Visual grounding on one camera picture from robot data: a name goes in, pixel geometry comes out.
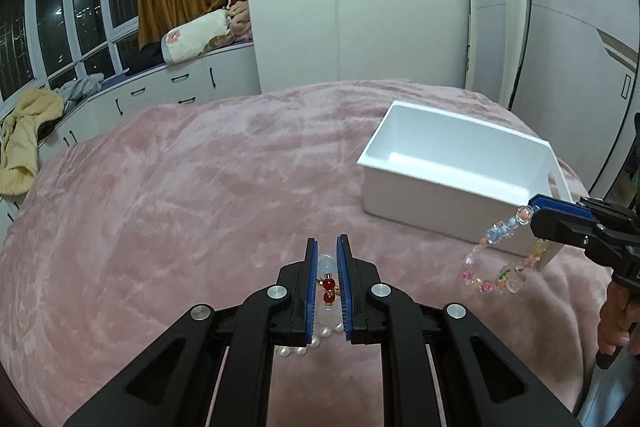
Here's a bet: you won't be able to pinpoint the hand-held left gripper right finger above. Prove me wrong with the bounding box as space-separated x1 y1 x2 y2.
337 235 582 427

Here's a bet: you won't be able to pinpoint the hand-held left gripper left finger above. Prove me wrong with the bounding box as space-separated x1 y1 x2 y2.
65 238 320 427

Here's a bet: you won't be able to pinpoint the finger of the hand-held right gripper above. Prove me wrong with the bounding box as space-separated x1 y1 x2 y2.
530 194 609 224
531 209 597 249

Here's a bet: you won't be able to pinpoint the pearl bracelet with red beads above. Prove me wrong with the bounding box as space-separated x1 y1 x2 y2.
274 252 347 358

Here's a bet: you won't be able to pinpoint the colourful beaded bracelet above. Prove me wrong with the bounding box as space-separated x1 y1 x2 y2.
461 205 549 296

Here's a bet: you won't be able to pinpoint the white storage box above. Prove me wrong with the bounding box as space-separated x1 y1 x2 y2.
356 101 574 269

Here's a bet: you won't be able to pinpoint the person's right hand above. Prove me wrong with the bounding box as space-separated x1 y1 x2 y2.
597 283 640 356

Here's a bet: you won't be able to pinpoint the grey wardrobe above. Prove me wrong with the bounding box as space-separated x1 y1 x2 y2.
510 0 640 194

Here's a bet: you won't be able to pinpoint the person's blue jeans leg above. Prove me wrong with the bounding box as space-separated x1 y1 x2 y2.
579 356 640 427

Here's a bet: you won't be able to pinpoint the pink plush blanket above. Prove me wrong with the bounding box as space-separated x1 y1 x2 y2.
0 79 619 427

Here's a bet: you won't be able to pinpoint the white standing mirror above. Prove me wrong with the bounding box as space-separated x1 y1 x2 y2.
462 0 521 108

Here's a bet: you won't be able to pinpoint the white window seat cabinets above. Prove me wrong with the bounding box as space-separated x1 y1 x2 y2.
0 39 261 228

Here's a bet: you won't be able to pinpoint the floral rolled blanket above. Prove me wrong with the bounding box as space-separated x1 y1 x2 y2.
161 9 236 66

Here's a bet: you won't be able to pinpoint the plush toy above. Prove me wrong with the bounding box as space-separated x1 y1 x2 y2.
225 0 254 43

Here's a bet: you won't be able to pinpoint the grey clothes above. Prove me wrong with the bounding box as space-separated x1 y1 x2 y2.
55 74 106 103

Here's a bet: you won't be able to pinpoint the yellow towel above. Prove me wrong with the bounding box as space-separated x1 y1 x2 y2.
0 88 66 196

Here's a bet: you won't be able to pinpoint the large window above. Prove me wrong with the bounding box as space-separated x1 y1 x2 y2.
0 0 141 104

